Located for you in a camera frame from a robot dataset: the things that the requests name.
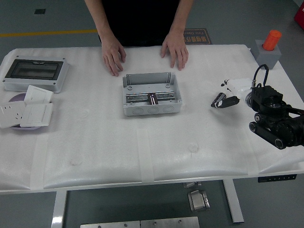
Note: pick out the small metal bracket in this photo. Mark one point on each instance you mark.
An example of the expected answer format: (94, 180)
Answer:
(192, 184)

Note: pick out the metal plate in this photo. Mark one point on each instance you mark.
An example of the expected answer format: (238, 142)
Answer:
(169, 222)
(110, 225)

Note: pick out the orange cylinder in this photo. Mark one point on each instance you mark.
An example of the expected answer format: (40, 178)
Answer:
(272, 40)

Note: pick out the person's left forearm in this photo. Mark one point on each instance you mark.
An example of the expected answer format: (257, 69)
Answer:
(181, 16)

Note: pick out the brown floor sign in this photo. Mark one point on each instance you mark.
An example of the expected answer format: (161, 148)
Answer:
(199, 36)

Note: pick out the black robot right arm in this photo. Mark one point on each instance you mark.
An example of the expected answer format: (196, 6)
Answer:
(268, 95)

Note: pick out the red object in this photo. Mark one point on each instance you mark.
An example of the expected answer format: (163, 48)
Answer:
(299, 16)

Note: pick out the person's right forearm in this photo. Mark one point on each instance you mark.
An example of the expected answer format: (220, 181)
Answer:
(101, 21)

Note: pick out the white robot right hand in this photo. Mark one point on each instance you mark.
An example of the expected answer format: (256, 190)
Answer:
(238, 86)

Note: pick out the person's left hand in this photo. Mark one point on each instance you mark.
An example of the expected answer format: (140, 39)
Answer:
(177, 47)

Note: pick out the black table control panel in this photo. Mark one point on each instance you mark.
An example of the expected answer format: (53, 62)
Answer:
(277, 178)

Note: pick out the grey block holder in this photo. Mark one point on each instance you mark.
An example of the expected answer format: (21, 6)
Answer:
(268, 58)

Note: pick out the white socket panel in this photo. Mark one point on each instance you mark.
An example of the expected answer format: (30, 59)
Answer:
(10, 114)

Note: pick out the purple round plate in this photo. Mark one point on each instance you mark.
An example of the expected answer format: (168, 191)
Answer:
(17, 97)

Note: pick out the person's right hand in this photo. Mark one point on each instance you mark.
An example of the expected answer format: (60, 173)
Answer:
(115, 54)

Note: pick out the person's torso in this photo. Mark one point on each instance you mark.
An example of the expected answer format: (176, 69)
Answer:
(142, 23)

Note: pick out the white foam mat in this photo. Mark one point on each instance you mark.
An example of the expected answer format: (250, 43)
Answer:
(95, 142)

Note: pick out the dark brown cylindrical battery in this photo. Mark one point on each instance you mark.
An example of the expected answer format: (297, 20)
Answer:
(219, 97)
(153, 99)

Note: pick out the grey junction box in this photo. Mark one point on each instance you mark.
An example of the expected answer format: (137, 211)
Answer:
(149, 83)

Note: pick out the white tape strip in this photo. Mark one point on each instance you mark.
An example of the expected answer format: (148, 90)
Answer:
(249, 156)

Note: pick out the large metal bracket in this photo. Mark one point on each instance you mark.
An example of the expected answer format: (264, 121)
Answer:
(198, 200)

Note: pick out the grey box with clear cover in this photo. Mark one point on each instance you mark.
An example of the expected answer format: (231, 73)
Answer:
(35, 70)

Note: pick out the white switch panel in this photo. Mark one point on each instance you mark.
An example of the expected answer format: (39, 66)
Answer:
(38, 95)
(35, 115)

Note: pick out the white table leg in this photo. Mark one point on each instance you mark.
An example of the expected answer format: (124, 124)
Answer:
(234, 202)
(59, 209)

